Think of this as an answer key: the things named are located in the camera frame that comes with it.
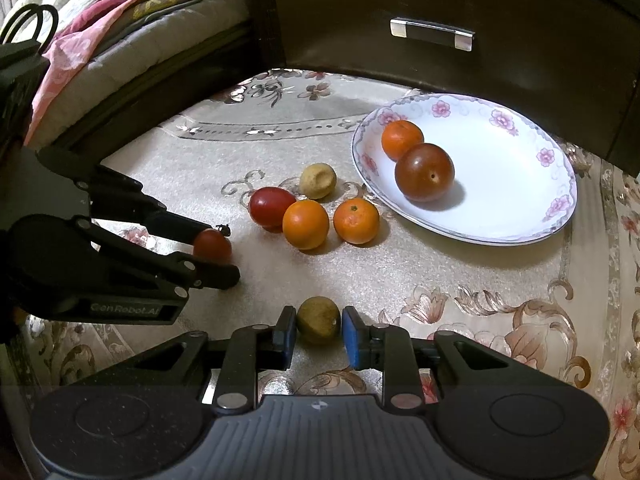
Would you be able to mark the bed with blankets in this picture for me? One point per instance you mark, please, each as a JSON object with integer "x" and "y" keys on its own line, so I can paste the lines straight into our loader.
{"x": 75, "y": 45}

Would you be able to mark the small red cherry tomato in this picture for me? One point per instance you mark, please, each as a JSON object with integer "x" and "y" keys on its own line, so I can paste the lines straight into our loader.
{"x": 213, "y": 246}

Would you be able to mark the large dark red tomato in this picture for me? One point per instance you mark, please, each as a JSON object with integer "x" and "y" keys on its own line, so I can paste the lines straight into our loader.
{"x": 424, "y": 172}

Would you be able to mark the tan round fruit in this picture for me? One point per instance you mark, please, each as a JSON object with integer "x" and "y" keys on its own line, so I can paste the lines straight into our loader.
{"x": 317, "y": 181}

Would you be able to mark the dark bed frame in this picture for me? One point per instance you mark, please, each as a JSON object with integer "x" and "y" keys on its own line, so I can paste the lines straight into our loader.
{"x": 160, "y": 95}

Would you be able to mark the grey quilted mattress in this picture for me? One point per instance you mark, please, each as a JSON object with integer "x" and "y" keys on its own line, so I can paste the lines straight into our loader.
{"x": 165, "y": 35}

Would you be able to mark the brown-green round fruit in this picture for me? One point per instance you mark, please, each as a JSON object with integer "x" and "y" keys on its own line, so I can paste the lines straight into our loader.
{"x": 318, "y": 327}

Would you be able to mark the white floral plate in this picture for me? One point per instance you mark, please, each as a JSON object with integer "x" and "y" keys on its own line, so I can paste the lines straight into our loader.
{"x": 505, "y": 180}

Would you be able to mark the oblong red tomato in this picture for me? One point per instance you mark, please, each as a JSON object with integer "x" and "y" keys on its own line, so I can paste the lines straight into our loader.
{"x": 269, "y": 207}

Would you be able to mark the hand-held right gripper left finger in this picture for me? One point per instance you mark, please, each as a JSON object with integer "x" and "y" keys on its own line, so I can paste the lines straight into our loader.
{"x": 286, "y": 336}

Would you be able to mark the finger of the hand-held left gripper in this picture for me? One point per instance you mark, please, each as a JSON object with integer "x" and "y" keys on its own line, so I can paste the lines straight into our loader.
{"x": 150, "y": 210}
{"x": 200, "y": 272}

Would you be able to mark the dark wooden cabinet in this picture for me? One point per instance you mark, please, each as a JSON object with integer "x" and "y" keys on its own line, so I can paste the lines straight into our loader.
{"x": 525, "y": 0}

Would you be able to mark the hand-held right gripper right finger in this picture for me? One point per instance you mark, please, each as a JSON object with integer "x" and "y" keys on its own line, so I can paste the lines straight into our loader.
{"x": 353, "y": 338}

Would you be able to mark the orange tangerine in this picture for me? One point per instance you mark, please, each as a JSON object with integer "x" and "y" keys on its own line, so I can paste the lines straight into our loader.
{"x": 356, "y": 221}
{"x": 306, "y": 225}
{"x": 400, "y": 137}

